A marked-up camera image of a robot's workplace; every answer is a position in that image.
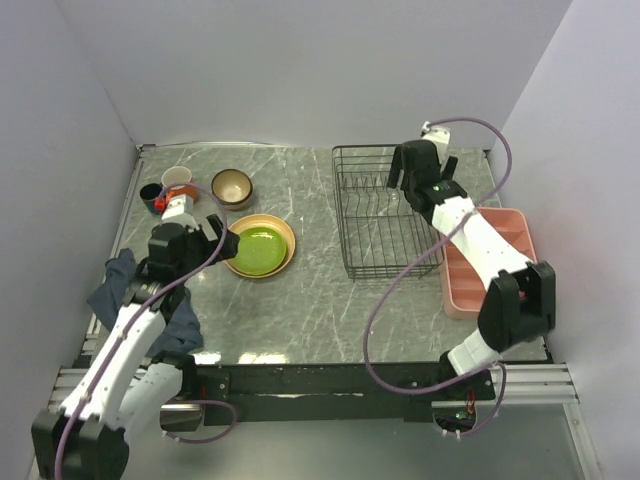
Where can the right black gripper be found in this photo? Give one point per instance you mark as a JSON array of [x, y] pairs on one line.
[[395, 171]]

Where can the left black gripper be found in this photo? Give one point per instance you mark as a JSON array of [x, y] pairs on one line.
[[209, 245]]

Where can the clear glass plate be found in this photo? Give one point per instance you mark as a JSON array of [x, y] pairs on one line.
[[260, 247]]

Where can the beige plate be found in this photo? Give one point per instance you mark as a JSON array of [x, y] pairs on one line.
[[267, 245]]

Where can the dark brown patterned bowl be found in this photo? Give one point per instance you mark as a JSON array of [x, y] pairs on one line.
[[233, 188]]

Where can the orange mug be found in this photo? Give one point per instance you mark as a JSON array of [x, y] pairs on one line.
[[177, 180]]

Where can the dark blue mug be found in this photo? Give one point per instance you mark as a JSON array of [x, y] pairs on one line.
[[153, 198]]

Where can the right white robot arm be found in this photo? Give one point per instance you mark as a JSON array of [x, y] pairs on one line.
[[520, 295]]

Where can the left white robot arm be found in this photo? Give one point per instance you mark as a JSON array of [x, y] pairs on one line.
[[88, 435]]

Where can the blue cloth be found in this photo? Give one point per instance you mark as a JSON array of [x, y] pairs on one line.
[[182, 334]]

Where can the pink divided tray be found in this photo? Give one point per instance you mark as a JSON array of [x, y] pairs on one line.
[[462, 289]]

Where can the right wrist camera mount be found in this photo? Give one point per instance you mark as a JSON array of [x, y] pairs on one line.
[[439, 135]]

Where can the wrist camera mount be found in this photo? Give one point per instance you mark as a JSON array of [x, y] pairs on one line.
[[176, 209], [439, 135]]

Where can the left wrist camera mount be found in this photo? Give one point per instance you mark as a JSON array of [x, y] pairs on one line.
[[176, 209]]

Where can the black wire dish rack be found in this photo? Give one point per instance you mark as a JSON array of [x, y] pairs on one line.
[[379, 232]]

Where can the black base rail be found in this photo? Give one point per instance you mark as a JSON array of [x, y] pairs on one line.
[[305, 392]]

